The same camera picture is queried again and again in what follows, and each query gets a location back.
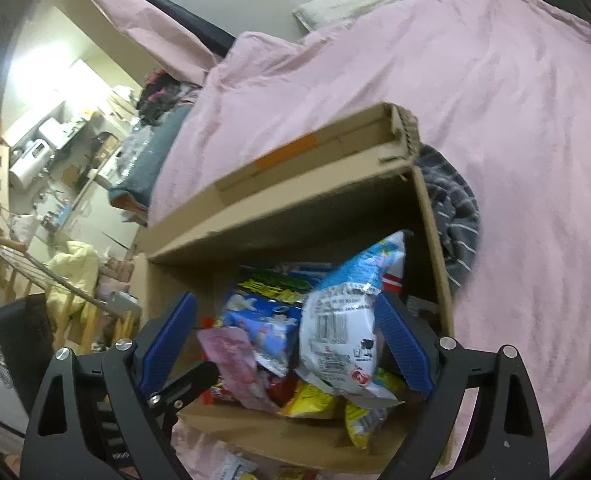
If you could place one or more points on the blue-grey folded blanket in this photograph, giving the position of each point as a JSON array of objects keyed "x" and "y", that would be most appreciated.
[{"x": 148, "y": 160}]

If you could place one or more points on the white barcode snack packet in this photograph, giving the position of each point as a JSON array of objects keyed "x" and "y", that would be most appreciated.
[{"x": 330, "y": 340}]

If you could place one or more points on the light blue snack packet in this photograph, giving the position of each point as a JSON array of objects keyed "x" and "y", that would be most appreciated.
[{"x": 370, "y": 260}]

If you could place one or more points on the pile of dark clothes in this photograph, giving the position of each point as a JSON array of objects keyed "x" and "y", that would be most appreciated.
[{"x": 160, "y": 97}]

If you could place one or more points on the dark drape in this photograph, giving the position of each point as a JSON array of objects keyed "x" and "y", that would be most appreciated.
[{"x": 210, "y": 35}]

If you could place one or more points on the brown cardboard box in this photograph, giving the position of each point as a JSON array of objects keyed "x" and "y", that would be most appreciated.
[{"x": 285, "y": 160}]

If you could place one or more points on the white water heater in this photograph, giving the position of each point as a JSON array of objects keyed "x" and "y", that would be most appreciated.
[{"x": 27, "y": 165}]

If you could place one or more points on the pink blanket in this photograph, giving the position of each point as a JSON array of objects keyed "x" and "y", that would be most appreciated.
[{"x": 525, "y": 160}]

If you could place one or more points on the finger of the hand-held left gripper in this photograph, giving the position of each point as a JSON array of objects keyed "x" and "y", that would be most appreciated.
[{"x": 195, "y": 377}]

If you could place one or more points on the grey striped cloth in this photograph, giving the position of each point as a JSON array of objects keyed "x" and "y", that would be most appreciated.
[{"x": 450, "y": 210}]

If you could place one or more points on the pink snack packet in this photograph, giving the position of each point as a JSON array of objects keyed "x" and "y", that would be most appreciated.
[{"x": 230, "y": 355}]

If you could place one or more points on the clothes drying rack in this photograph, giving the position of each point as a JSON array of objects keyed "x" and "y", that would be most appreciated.
[{"x": 5, "y": 244}]

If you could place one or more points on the yellow snack packet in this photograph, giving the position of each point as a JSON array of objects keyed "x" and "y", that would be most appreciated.
[
  {"x": 360, "y": 422},
  {"x": 308, "y": 402}
]

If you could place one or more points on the pale yellow garment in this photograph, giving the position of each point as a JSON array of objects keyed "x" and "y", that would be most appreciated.
[{"x": 75, "y": 265}]

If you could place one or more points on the grey pillow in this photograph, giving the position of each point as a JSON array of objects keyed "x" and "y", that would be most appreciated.
[{"x": 345, "y": 2}]

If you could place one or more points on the pink curtain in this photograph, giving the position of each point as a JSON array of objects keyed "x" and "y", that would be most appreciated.
[{"x": 140, "y": 20}]

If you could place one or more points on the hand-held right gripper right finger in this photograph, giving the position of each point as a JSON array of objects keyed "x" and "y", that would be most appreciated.
[{"x": 405, "y": 347}]

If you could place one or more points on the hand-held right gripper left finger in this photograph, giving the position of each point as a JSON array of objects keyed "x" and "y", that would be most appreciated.
[{"x": 168, "y": 345}]

